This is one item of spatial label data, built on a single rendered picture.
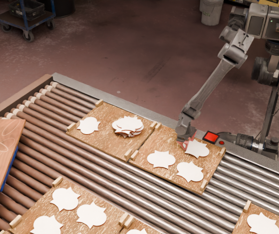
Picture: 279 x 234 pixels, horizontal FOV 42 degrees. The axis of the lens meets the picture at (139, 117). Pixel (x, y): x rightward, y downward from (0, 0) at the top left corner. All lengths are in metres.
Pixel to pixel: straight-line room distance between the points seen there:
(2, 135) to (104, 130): 0.55
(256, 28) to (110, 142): 1.02
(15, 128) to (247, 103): 2.64
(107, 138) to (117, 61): 2.56
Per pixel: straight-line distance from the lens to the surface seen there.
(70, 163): 1.94
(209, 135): 2.09
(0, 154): 1.90
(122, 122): 2.03
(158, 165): 1.87
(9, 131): 2.01
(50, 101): 2.37
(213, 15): 5.41
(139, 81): 4.13
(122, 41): 4.94
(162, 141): 2.01
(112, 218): 1.68
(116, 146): 1.97
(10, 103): 2.36
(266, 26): 2.13
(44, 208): 1.76
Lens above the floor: 2.32
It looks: 40 degrees down
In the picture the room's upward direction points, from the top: 1 degrees clockwise
